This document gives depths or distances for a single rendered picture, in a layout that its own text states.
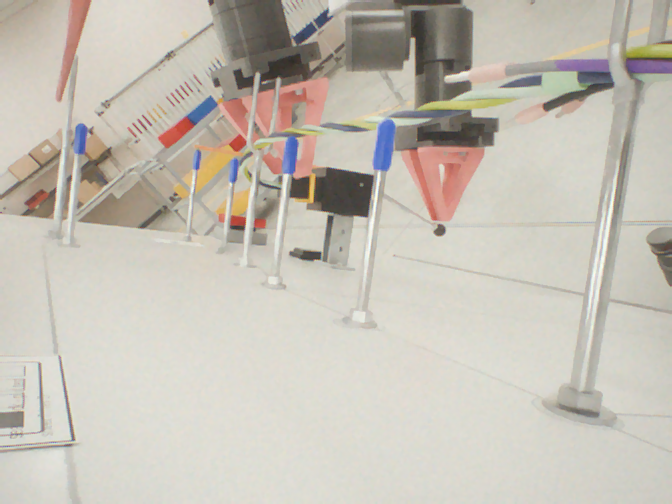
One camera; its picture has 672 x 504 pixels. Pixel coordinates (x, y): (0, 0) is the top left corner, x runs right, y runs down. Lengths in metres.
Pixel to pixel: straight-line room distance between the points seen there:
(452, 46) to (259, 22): 0.19
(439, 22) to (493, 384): 0.43
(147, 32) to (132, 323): 9.13
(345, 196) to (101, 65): 8.56
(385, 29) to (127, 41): 8.68
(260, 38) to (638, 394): 0.35
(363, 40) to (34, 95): 8.30
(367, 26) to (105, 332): 0.43
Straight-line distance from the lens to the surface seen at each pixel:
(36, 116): 8.69
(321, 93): 0.43
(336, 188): 0.47
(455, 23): 0.55
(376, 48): 0.54
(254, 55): 0.41
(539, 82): 0.17
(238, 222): 0.67
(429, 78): 0.54
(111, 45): 9.09
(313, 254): 0.54
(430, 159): 0.52
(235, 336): 0.17
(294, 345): 0.17
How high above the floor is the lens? 1.27
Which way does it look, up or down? 23 degrees down
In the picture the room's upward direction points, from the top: 38 degrees counter-clockwise
